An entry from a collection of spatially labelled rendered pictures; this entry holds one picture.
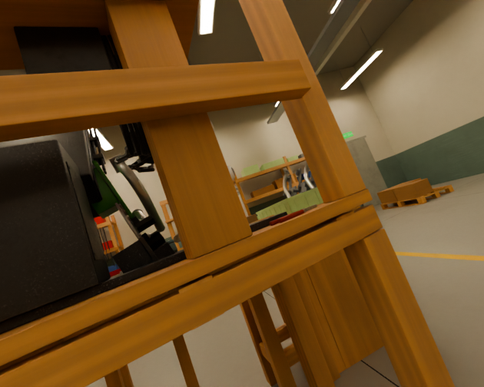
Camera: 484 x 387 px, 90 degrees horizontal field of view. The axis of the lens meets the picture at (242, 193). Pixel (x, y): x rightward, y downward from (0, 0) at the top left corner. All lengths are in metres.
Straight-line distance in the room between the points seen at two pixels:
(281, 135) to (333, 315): 6.40
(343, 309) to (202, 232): 1.20
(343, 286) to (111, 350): 1.28
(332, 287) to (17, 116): 1.45
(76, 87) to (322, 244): 0.61
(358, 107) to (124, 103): 8.97
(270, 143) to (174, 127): 6.76
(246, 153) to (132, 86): 6.50
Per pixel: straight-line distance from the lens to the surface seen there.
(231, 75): 0.62
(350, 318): 1.62
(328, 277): 1.52
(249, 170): 6.23
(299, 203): 1.49
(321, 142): 0.72
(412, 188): 6.11
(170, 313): 0.50
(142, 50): 0.68
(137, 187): 0.79
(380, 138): 9.28
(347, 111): 8.98
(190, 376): 1.38
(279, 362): 1.44
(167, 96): 0.55
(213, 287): 0.51
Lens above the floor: 0.91
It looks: 7 degrees up
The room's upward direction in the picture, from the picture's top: 21 degrees counter-clockwise
